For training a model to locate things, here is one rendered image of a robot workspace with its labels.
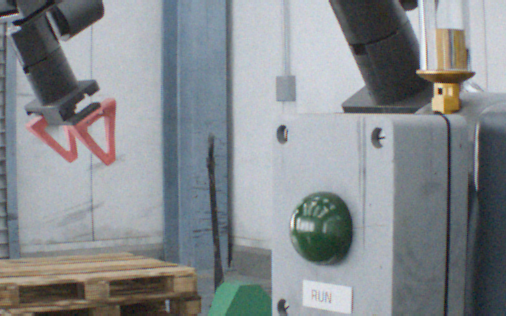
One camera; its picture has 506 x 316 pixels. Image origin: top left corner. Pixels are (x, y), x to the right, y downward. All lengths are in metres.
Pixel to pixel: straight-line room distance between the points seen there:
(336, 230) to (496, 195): 0.07
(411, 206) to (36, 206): 8.45
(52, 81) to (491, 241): 1.04
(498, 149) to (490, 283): 0.06
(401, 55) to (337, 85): 7.39
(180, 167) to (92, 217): 0.83
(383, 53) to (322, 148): 0.50
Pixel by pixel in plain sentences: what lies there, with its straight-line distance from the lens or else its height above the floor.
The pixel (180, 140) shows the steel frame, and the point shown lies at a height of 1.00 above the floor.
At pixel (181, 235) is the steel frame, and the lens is 9.50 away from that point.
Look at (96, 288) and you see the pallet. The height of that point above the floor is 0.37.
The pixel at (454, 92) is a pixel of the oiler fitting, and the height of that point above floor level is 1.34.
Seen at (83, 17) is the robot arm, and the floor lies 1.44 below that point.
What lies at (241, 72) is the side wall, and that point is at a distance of 9.22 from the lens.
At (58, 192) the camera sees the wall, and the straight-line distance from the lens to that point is 8.98.
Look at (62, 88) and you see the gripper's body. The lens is 1.49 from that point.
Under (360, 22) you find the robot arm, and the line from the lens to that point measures 0.98.
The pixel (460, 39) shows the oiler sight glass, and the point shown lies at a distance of 0.55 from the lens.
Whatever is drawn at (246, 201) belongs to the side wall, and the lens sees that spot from 9.21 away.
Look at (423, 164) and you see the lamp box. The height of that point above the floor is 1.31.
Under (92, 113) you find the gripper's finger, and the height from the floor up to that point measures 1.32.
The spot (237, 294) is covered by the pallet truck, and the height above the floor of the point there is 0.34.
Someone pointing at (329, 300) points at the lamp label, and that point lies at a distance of 0.50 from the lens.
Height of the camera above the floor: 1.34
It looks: 3 degrees down
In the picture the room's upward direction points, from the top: 1 degrees counter-clockwise
